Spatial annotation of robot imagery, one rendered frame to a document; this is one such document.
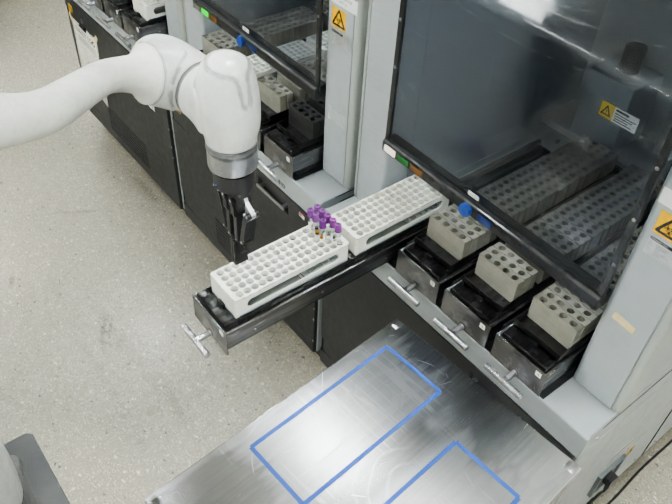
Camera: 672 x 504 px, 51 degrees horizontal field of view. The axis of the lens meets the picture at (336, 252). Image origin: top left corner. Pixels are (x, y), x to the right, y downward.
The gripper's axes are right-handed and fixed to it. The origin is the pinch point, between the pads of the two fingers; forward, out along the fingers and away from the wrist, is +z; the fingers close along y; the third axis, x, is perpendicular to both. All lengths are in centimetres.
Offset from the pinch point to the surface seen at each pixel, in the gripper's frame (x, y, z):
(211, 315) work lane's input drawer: 7.9, -0.5, 14.7
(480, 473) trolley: -11, -59, 13
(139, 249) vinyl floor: -17, 107, 95
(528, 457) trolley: -20, -62, 13
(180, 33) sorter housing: -45, 109, 14
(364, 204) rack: -36.7, 4.5, 9.7
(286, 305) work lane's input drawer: -6.6, -6.7, 15.3
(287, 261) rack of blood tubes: -10.7, -1.2, 9.0
